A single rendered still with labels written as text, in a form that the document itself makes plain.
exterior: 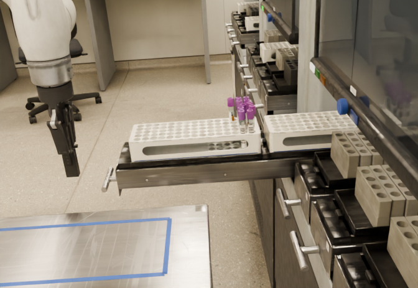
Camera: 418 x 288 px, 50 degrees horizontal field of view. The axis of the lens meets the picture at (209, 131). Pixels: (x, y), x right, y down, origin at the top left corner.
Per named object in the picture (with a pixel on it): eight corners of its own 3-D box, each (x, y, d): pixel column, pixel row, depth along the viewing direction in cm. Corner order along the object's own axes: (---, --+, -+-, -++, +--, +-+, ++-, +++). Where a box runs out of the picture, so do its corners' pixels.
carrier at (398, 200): (402, 231, 72) (406, 200, 70) (389, 232, 72) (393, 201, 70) (376, 192, 83) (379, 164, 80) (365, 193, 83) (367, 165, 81)
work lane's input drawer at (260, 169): (390, 150, 115) (395, 118, 111) (415, 177, 103) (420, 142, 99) (110, 169, 115) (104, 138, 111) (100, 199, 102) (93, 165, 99)
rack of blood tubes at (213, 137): (255, 139, 111) (255, 116, 108) (261, 157, 102) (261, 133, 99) (136, 147, 111) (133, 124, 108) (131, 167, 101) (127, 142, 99)
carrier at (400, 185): (416, 231, 72) (421, 199, 70) (403, 231, 72) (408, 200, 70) (388, 191, 83) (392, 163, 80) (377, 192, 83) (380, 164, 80)
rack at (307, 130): (382, 130, 111) (385, 107, 108) (399, 148, 102) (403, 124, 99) (263, 138, 111) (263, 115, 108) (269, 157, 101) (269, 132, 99)
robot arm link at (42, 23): (71, 60, 91) (77, 45, 103) (56, -20, 85) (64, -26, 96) (16, 65, 90) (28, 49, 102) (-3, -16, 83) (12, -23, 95)
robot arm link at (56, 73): (74, 49, 99) (79, 75, 102) (33, 52, 99) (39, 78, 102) (63, 60, 91) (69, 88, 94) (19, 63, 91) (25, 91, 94)
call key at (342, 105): (342, 111, 82) (343, 96, 81) (347, 117, 80) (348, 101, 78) (336, 111, 82) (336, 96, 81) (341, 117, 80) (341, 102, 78)
